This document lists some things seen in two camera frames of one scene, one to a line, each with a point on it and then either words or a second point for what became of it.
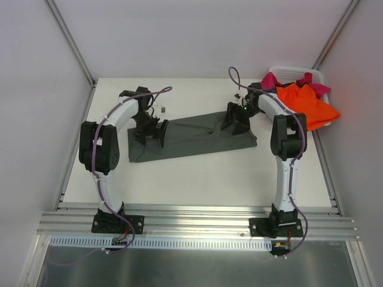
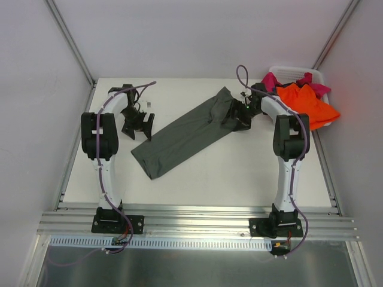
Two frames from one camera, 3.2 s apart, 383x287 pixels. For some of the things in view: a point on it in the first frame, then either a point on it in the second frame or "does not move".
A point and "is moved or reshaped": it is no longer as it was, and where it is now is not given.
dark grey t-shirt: x=189 y=136 is moved or reshaped
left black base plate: x=113 y=224 does not move
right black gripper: x=235 y=116 does not move
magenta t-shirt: x=268 y=82 does not move
